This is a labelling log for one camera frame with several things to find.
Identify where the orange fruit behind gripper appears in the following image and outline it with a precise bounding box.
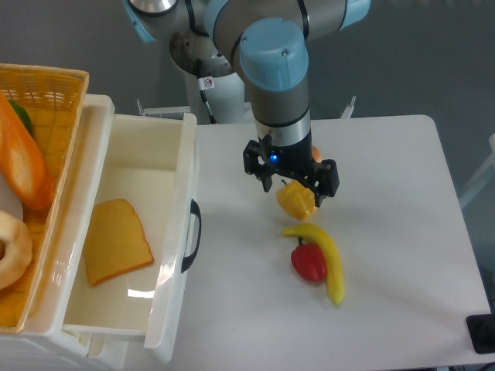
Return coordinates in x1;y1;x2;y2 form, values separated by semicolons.
312;145;323;162

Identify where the white drawer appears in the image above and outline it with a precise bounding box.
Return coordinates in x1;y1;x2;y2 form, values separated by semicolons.
63;114;201;370

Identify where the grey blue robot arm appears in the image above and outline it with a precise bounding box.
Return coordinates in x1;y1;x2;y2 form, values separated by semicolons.
123;1;370;205

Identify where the red bell pepper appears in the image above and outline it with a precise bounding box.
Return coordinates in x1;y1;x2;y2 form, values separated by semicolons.
290;236;327;283

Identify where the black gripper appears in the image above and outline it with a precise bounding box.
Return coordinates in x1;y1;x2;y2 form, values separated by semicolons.
243;131;340;208

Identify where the beige bagel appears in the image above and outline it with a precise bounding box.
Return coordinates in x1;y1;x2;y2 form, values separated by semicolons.
1;211;32;289

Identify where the yellow banana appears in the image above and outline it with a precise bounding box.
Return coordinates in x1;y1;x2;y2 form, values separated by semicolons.
282;223;345;305

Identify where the toast bread slice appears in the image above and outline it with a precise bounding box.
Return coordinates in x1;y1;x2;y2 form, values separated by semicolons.
83;199;155;287

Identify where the black top drawer handle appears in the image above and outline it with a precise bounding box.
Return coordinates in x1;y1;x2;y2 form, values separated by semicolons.
181;199;203;273

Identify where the white drawer cabinet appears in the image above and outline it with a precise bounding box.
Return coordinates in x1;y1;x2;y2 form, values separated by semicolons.
1;94;128;370

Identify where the orange baguette bread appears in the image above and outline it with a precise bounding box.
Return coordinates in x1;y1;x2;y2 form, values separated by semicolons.
1;96;55;210

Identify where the yellow bell pepper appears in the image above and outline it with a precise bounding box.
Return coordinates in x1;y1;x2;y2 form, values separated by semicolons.
276;180;316;220

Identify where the white item in basket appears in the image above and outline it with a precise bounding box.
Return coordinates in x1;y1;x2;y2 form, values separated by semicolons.
0;175;23;220

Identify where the black device at edge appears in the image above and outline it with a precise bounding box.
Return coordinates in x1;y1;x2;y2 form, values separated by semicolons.
466;314;494;354

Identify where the green vegetable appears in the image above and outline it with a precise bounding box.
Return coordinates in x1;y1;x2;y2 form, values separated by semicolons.
9;100;34;137

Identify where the yellow woven basket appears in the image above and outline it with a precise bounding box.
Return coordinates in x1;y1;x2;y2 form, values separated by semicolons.
1;63;89;335

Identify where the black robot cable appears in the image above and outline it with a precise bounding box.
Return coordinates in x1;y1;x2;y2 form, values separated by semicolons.
195;57;217;125

